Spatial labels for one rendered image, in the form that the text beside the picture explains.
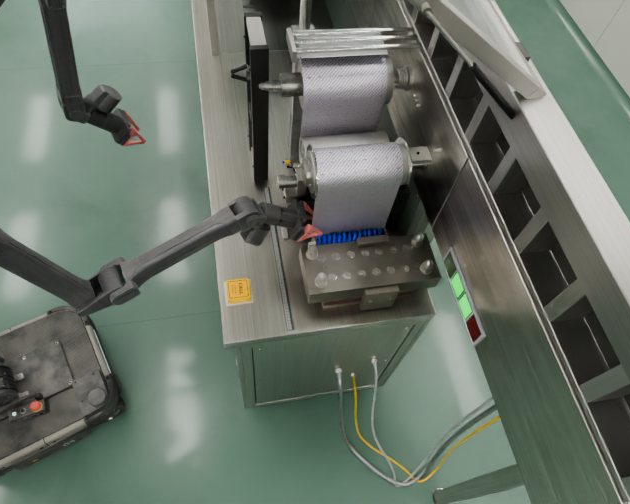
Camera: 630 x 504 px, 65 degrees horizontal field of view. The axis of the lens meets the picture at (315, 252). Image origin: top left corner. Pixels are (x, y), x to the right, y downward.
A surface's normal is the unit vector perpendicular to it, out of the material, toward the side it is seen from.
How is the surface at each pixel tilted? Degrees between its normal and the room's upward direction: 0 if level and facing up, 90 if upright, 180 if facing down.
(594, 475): 90
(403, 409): 0
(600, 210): 0
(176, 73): 0
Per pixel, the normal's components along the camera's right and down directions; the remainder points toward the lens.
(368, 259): 0.08, -0.52
